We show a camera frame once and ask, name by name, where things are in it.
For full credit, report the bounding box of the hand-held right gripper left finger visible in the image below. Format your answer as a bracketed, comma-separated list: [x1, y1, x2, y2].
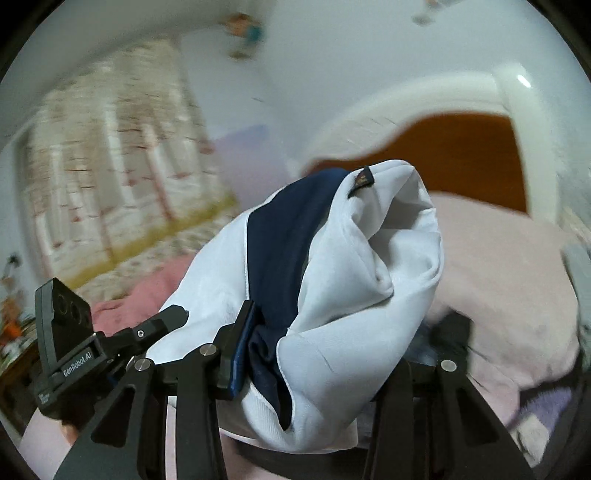
[53, 300, 257, 480]

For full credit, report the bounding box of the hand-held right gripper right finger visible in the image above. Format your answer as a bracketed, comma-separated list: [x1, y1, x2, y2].
[362, 314, 539, 480]

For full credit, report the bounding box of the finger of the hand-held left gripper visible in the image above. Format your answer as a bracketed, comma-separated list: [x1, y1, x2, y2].
[104, 305, 190, 365]

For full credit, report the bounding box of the white and navy jacket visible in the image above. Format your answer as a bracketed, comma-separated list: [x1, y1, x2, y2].
[145, 159, 444, 453]

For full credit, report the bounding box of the brown wooden desk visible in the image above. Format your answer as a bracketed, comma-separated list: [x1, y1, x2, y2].
[0, 342, 40, 430]

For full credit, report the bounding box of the orange plush toy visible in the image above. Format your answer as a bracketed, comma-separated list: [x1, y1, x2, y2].
[0, 318, 24, 343]

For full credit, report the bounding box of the lavender fuzzy cloth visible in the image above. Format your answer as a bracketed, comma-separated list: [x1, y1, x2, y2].
[508, 385, 580, 462]

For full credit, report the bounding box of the pink bed blanket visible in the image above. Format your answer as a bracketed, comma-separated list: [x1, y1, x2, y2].
[416, 194, 585, 425]

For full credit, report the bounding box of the tree print curtain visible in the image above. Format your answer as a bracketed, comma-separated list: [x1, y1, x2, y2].
[16, 44, 241, 287]

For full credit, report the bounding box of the white and brown headboard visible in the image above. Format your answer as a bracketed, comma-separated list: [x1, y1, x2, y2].
[300, 62, 591, 227]

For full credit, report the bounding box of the wall plush toy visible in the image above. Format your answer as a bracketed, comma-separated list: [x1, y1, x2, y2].
[226, 14, 264, 58]

